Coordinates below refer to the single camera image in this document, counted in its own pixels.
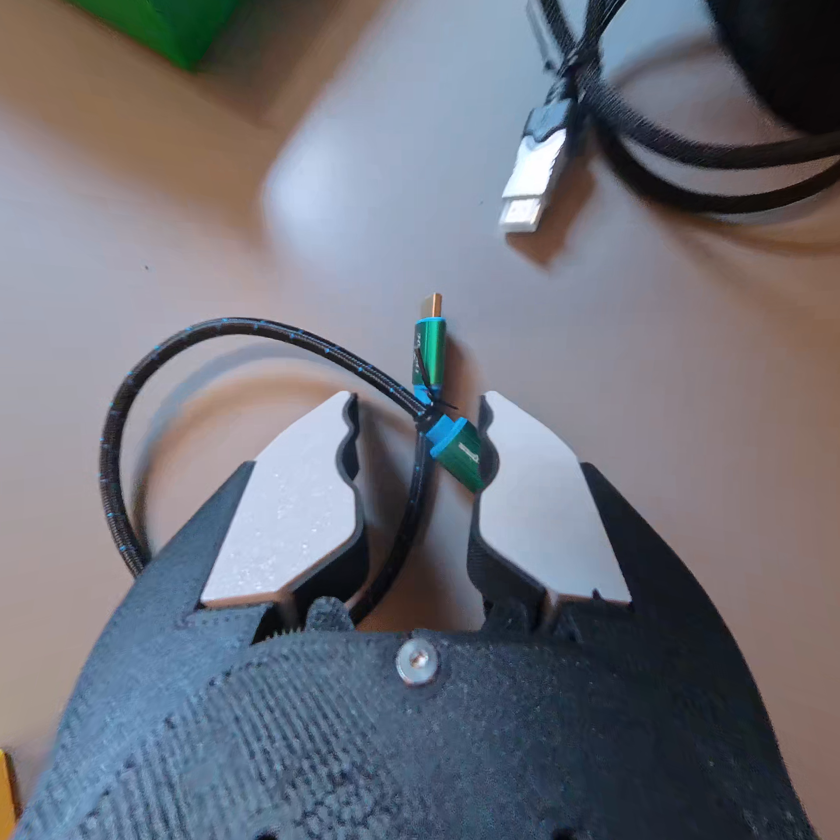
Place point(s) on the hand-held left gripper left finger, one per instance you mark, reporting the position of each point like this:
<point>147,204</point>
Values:
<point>289,518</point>

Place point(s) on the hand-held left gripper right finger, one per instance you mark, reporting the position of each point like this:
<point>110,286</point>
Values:
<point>544,518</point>

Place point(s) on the yellow plastic bin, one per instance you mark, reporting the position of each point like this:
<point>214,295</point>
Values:
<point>5,787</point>

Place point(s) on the green plastic bin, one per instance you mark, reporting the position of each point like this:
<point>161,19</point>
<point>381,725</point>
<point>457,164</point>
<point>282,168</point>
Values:
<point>164,26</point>

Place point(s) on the black mesh cushion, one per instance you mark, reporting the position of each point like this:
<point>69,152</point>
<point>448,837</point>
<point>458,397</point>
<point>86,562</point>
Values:
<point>794,59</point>

